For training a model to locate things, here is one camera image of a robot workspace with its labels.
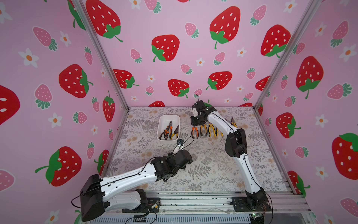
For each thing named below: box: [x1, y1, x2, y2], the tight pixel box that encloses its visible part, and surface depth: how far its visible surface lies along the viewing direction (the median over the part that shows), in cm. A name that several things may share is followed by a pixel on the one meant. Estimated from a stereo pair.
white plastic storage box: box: [156, 114, 181, 144], surface depth 106 cm
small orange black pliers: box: [191, 126, 200, 140], surface depth 103 cm
